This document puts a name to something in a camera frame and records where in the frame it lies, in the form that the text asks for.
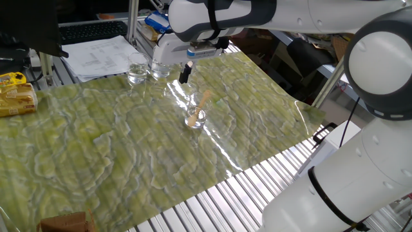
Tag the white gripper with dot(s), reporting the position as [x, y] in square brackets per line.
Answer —
[167, 51]

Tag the wooden stirring spoon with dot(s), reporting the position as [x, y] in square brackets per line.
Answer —
[200, 104]

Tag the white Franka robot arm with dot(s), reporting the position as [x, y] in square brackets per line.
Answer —
[354, 180]

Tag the clear glass beaker with water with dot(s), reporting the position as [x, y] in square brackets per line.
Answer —
[194, 121]
[137, 74]
[160, 71]

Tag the tan paper package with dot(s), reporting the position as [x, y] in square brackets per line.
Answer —
[149, 33]

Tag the blue white packet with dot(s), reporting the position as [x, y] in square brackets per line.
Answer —
[157, 22]

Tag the white printed paper sheets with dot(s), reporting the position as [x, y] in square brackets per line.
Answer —
[96, 58]

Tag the orange item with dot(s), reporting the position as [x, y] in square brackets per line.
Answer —
[106, 16]

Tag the black computer keyboard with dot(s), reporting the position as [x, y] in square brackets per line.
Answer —
[93, 31]

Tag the green marble pattern mat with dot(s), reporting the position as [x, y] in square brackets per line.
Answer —
[96, 145]

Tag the black monitor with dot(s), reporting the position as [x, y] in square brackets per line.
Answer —
[29, 25]

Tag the yellow packaged bread loaf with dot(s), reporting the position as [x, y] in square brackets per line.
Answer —
[16, 100]

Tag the yellow snack box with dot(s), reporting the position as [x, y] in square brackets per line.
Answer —
[11, 79]

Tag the brown cardboard box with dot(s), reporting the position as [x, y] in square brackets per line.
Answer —
[64, 223]

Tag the aluminium frame post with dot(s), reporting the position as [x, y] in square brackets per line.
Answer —
[46, 69]
[328, 83]
[132, 19]

